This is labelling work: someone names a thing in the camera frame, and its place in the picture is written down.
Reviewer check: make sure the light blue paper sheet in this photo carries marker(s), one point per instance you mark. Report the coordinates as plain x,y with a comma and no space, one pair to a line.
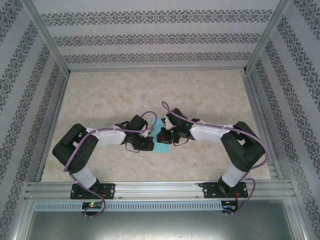
162,149

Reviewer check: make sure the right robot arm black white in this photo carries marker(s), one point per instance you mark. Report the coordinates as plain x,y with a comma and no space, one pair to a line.
240,147

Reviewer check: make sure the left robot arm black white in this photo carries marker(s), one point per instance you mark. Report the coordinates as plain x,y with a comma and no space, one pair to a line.
72,147

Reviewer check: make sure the grey metal sheet panel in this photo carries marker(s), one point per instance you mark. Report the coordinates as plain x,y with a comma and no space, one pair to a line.
160,225

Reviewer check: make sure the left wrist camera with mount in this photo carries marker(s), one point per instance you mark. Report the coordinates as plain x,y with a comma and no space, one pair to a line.
147,135

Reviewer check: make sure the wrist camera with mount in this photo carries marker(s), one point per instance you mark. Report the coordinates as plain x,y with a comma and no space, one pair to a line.
147,135
164,121

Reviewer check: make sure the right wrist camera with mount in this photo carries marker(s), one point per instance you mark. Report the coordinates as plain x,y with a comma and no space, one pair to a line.
164,121

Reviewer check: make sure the aluminium mounting rail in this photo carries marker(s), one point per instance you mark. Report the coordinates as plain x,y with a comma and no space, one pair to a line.
160,190

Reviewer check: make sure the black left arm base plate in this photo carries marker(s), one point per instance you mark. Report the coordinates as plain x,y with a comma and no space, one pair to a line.
110,191

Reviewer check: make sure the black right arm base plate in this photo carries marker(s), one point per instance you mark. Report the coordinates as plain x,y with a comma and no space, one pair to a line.
210,190

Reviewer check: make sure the aluminium table back rail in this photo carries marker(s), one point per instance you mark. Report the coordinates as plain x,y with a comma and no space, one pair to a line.
157,69

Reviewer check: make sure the aluminium table side rail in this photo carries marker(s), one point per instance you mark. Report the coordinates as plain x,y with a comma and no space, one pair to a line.
53,125
257,112

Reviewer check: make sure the aluminium frame post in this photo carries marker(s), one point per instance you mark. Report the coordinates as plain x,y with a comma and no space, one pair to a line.
49,40
264,40

